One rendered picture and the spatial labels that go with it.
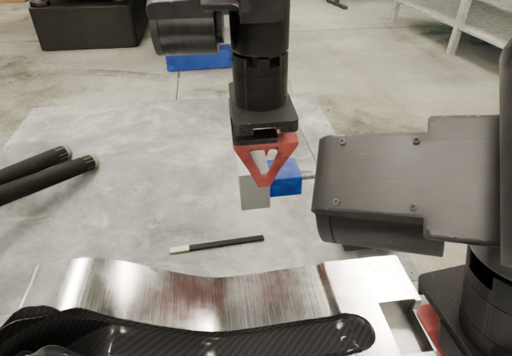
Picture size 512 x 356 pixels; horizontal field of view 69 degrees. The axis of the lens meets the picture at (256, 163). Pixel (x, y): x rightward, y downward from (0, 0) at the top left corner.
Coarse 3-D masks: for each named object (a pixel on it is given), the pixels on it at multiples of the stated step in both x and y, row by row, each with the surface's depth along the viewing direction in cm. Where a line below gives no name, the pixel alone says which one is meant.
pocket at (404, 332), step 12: (396, 300) 37; (408, 300) 38; (420, 300) 37; (384, 312) 38; (396, 312) 38; (408, 312) 39; (396, 324) 38; (408, 324) 38; (420, 324) 37; (396, 336) 37; (408, 336) 37; (420, 336) 37; (408, 348) 36; (420, 348) 36; (432, 348) 35
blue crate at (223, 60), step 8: (224, 48) 316; (168, 56) 313; (176, 56) 314; (184, 56) 315; (192, 56) 316; (200, 56) 318; (208, 56) 319; (216, 56) 320; (224, 56) 321; (168, 64) 317; (176, 64) 318; (184, 64) 319; (192, 64) 320; (200, 64) 321; (208, 64) 322; (216, 64) 324; (224, 64) 325
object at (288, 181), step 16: (240, 160) 45; (256, 160) 45; (272, 160) 47; (288, 160) 47; (240, 176) 43; (288, 176) 44; (304, 176) 46; (240, 192) 44; (256, 192) 44; (272, 192) 45; (288, 192) 45; (256, 208) 46
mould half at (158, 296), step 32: (384, 256) 42; (32, 288) 33; (64, 288) 33; (96, 288) 34; (128, 288) 35; (160, 288) 36; (192, 288) 38; (224, 288) 39; (256, 288) 39; (288, 288) 39; (320, 288) 39; (352, 288) 38; (384, 288) 38; (0, 320) 39; (160, 320) 34; (192, 320) 35; (224, 320) 36; (256, 320) 36; (288, 320) 36; (384, 320) 35; (384, 352) 33
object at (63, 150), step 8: (64, 144) 72; (48, 152) 69; (56, 152) 70; (64, 152) 71; (24, 160) 65; (32, 160) 66; (40, 160) 67; (48, 160) 68; (56, 160) 70; (64, 160) 72; (8, 168) 62; (16, 168) 63; (24, 168) 64; (32, 168) 65; (40, 168) 67; (0, 176) 61; (8, 176) 62; (16, 176) 63; (24, 176) 65; (0, 184) 61
